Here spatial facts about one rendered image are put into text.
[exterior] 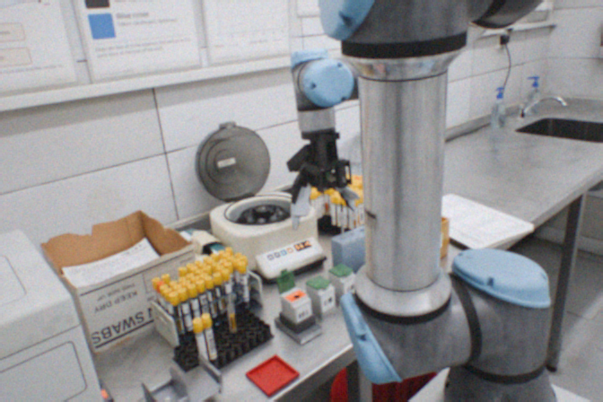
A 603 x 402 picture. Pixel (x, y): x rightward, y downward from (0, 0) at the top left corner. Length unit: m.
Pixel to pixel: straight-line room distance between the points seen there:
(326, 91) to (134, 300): 0.56
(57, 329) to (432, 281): 0.44
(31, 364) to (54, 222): 0.66
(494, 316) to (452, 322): 0.05
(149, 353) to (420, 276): 0.60
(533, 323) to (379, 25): 0.41
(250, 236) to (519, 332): 0.65
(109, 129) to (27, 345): 0.73
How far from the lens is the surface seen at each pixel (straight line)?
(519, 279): 0.61
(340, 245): 1.04
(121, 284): 0.96
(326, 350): 0.90
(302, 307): 0.90
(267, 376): 0.86
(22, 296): 0.63
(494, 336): 0.62
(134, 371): 0.94
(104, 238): 1.23
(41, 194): 1.23
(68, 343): 0.63
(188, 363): 0.89
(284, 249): 1.12
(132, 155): 1.27
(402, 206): 0.47
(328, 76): 0.76
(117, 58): 1.24
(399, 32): 0.41
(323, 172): 0.90
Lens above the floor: 1.45
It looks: 21 degrees down
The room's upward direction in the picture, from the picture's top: 4 degrees counter-clockwise
